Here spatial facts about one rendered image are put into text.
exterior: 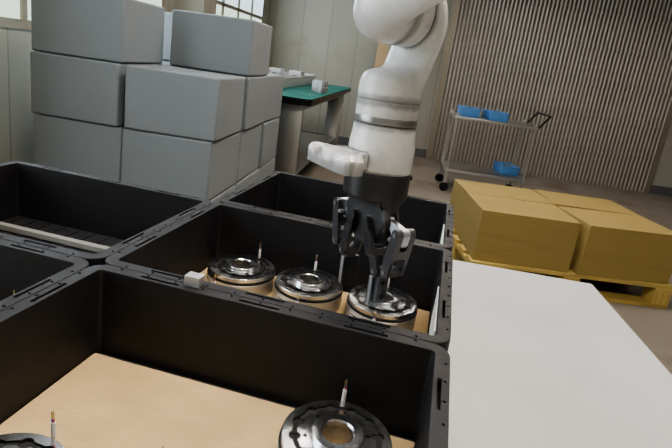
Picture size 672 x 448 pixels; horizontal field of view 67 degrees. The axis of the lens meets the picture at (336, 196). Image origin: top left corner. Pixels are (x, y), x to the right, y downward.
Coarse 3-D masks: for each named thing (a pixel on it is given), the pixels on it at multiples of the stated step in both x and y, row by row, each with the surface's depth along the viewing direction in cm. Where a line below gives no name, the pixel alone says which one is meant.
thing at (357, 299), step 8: (352, 288) 76; (360, 288) 76; (392, 288) 78; (352, 296) 73; (360, 296) 74; (400, 296) 76; (408, 296) 76; (352, 304) 72; (360, 304) 71; (400, 304) 73; (408, 304) 74; (416, 304) 74; (368, 312) 70; (376, 312) 70; (384, 312) 71; (392, 312) 71; (400, 312) 71; (408, 312) 71
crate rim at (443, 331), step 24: (192, 216) 77; (264, 216) 83; (288, 216) 83; (144, 240) 65; (120, 264) 58; (216, 288) 55; (312, 312) 53; (336, 312) 54; (408, 336) 51; (432, 336) 52
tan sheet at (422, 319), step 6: (204, 270) 82; (276, 276) 84; (270, 294) 77; (342, 294) 81; (342, 300) 79; (342, 306) 77; (342, 312) 75; (420, 312) 79; (426, 312) 79; (420, 318) 77; (426, 318) 77; (420, 324) 75; (426, 324) 75; (414, 330) 73; (420, 330) 73; (426, 330) 73
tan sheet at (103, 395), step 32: (64, 384) 52; (96, 384) 53; (128, 384) 53; (160, 384) 54; (192, 384) 55; (32, 416) 47; (64, 416) 48; (96, 416) 48; (128, 416) 49; (160, 416) 49; (192, 416) 50; (224, 416) 51; (256, 416) 51
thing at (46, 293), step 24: (48, 288) 50; (72, 288) 52; (168, 288) 55; (192, 288) 55; (0, 312) 45; (24, 312) 46; (264, 312) 52; (288, 312) 52; (360, 336) 51; (384, 336) 50; (432, 384) 44; (432, 408) 41; (432, 432) 38
